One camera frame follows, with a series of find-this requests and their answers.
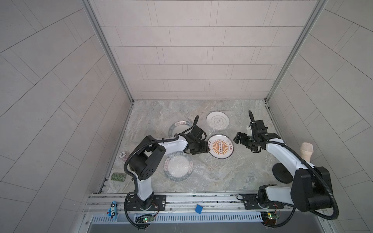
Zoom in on orange sunburst dinner plate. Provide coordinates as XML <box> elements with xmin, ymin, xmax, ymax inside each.
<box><xmin>207</xmin><ymin>134</ymin><xmax>234</xmax><ymax>159</ymax></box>

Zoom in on green rimmed plate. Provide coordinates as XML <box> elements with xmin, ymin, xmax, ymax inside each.
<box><xmin>163</xmin><ymin>151</ymin><xmax>194</xmax><ymax>182</ymax></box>
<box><xmin>168</xmin><ymin>120</ymin><xmax>192</xmax><ymax>137</ymax></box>

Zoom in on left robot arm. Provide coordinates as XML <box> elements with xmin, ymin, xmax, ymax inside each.
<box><xmin>123</xmin><ymin>116</ymin><xmax>209</xmax><ymax>210</ymax></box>

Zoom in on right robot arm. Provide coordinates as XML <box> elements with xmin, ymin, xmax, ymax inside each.
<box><xmin>234</xmin><ymin>111</ymin><xmax>340</xmax><ymax>220</ymax></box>

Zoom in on bubble wrap sheet near plate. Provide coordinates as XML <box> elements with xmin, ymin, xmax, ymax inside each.
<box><xmin>152</xmin><ymin>153</ymin><xmax>209</xmax><ymax>192</ymax></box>

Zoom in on white plate concentric rings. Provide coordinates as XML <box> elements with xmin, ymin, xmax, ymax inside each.
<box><xmin>206</xmin><ymin>111</ymin><xmax>230</xmax><ymax>131</ymax></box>

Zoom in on black microphone stand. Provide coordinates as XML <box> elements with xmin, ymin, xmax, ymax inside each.
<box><xmin>272</xmin><ymin>163</ymin><xmax>293</xmax><ymax>184</ymax></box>

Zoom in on beige foam microphone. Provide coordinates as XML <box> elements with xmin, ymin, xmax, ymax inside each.
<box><xmin>300</xmin><ymin>142</ymin><xmax>314</xmax><ymax>162</ymax></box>

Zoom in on blue square tag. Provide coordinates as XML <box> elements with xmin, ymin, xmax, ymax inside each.
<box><xmin>195</xmin><ymin>204</ymin><xmax>203</xmax><ymax>214</ymax></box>

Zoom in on pink patterned small object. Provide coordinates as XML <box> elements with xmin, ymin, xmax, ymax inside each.
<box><xmin>118</xmin><ymin>151</ymin><xmax>130</xmax><ymax>162</ymax></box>

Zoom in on right circuit board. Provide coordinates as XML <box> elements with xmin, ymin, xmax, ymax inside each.
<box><xmin>261</xmin><ymin>212</ymin><xmax>280</xmax><ymax>226</ymax></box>

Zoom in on circuit board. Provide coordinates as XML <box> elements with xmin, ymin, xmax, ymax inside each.
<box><xmin>261</xmin><ymin>212</ymin><xmax>280</xmax><ymax>226</ymax></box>
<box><xmin>136</xmin><ymin>214</ymin><xmax>154</xmax><ymax>224</ymax></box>

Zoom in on green patterned roll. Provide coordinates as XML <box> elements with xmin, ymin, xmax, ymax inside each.
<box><xmin>110</xmin><ymin>172</ymin><xmax>127</xmax><ymax>182</ymax></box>

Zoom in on left circuit board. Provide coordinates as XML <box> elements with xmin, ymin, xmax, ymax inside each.
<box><xmin>136</xmin><ymin>214</ymin><xmax>154</xmax><ymax>224</ymax></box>

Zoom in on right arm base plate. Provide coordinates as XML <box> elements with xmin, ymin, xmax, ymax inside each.
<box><xmin>239</xmin><ymin>194</ymin><xmax>284</xmax><ymax>210</ymax></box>

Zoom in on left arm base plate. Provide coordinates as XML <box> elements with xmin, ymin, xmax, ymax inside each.
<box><xmin>124</xmin><ymin>194</ymin><xmax>167</xmax><ymax>211</ymax></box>

